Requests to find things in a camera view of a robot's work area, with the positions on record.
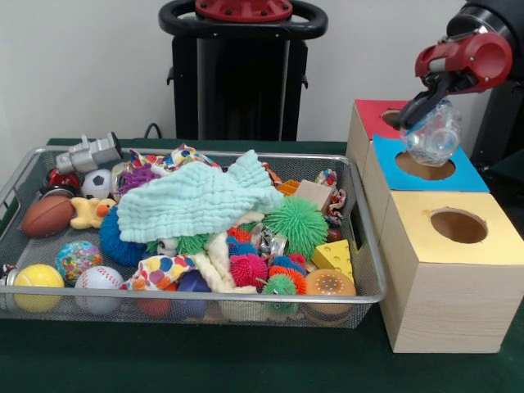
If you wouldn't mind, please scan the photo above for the toy burger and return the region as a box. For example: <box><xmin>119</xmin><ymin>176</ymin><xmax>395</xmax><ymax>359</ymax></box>
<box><xmin>305</xmin><ymin>269</ymin><xmax>357</xmax><ymax>324</ymax></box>

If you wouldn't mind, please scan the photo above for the wire mesh bin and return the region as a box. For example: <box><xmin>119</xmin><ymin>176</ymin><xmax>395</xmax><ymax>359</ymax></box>
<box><xmin>0</xmin><ymin>146</ymin><xmax>388</xmax><ymax>328</ymax></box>

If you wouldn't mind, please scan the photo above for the mint green cloth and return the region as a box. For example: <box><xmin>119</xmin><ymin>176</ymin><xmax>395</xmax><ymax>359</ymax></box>
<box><xmin>117</xmin><ymin>149</ymin><xmax>286</xmax><ymax>242</ymax></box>

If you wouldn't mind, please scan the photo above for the yellow toy cheese wedge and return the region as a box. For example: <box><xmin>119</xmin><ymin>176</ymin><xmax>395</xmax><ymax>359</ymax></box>
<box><xmin>311</xmin><ymin>239</ymin><xmax>355</xmax><ymax>283</ymax></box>

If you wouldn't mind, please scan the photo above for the white baseball toy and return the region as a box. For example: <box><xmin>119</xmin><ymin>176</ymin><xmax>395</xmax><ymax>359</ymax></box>
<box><xmin>74</xmin><ymin>265</ymin><xmax>124</xmax><ymax>315</ymax></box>

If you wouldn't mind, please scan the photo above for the dark green table cloth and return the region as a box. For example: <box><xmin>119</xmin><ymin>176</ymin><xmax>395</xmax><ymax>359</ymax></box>
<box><xmin>0</xmin><ymin>138</ymin><xmax>524</xmax><ymax>393</ymax></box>

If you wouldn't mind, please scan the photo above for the plain green spiky ball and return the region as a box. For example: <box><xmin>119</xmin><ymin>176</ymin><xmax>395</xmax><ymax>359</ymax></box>
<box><xmin>262</xmin><ymin>199</ymin><xmax>329</xmax><ymax>260</ymax></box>

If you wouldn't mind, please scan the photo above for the wooden box with three holes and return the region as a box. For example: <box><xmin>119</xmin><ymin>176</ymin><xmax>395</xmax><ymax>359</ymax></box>
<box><xmin>346</xmin><ymin>98</ymin><xmax>524</xmax><ymax>354</ymax></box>

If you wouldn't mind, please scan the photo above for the globe print ball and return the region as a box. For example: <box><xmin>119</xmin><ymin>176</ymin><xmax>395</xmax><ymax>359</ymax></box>
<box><xmin>55</xmin><ymin>240</ymin><xmax>104</xmax><ymax>286</ymax></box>

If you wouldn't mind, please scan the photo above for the brown toy football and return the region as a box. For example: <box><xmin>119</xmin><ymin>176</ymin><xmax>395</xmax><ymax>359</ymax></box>
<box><xmin>20</xmin><ymin>195</ymin><xmax>76</xmax><ymax>238</ymax></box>

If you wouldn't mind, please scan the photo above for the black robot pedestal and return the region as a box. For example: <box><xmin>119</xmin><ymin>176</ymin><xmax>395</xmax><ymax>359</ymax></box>
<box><xmin>158</xmin><ymin>0</ymin><xmax>328</xmax><ymax>142</ymax></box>

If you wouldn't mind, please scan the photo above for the yellow ball toy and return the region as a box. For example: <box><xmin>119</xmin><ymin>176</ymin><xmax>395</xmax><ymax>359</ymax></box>
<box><xmin>13</xmin><ymin>264</ymin><xmax>66</xmax><ymax>313</ymax></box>

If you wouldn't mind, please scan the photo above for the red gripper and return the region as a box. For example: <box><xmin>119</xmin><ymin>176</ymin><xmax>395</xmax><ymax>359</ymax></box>
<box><xmin>395</xmin><ymin>31</ymin><xmax>513</xmax><ymax>131</ymax></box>

